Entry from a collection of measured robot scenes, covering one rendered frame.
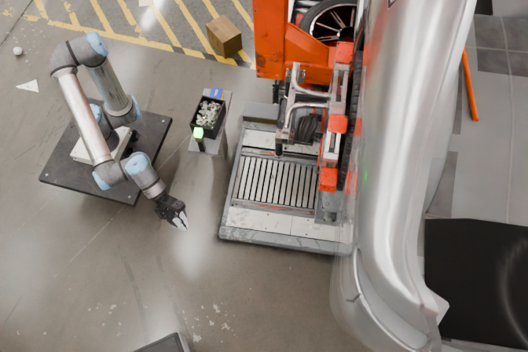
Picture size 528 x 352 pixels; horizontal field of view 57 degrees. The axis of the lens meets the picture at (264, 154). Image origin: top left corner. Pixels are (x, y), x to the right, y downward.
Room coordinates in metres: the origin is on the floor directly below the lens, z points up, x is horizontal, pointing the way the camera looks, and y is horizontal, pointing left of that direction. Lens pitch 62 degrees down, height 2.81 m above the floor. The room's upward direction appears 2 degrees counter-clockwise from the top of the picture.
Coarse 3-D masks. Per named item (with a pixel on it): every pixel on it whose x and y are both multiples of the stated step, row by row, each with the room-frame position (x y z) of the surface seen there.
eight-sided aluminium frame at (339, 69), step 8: (336, 64) 1.31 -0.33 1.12; (344, 64) 1.33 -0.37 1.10; (336, 72) 1.27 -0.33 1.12; (344, 72) 1.27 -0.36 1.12; (336, 80) 1.23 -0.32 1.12; (344, 80) 1.23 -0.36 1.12; (336, 88) 1.19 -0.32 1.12; (344, 88) 1.19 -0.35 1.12; (344, 96) 1.15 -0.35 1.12; (336, 104) 1.11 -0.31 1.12; (344, 104) 1.11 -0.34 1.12; (328, 112) 1.09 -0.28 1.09; (336, 112) 1.08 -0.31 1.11; (344, 112) 1.08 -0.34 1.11; (328, 136) 1.01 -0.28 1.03; (336, 136) 1.01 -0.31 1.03; (328, 144) 0.98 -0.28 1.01; (336, 144) 0.98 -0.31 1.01; (328, 152) 0.96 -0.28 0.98; (336, 152) 0.95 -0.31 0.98; (320, 160) 1.10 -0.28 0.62; (328, 160) 0.94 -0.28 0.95; (336, 160) 0.93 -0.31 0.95; (320, 168) 1.02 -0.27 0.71
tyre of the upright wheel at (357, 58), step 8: (360, 56) 1.34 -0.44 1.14; (352, 64) 1.40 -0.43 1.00; (360, 64) 1.27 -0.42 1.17; (360, 72) 1.23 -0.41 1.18; (360, 80) 1.18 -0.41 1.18; (352, 88) 1.19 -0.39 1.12; (352, 96) 1.13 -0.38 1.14; (352, 104) 1.09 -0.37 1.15; (352, 112) 1.05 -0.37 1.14; (352, 120) 1.02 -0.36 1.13; (352, 128) 0.99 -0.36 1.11; (352, 136) 0.97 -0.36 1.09; (344, 152) 0.93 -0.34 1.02; (344, 160) 0.91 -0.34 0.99; (344, 168) 0.89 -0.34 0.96; (344, 176) 0.87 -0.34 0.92
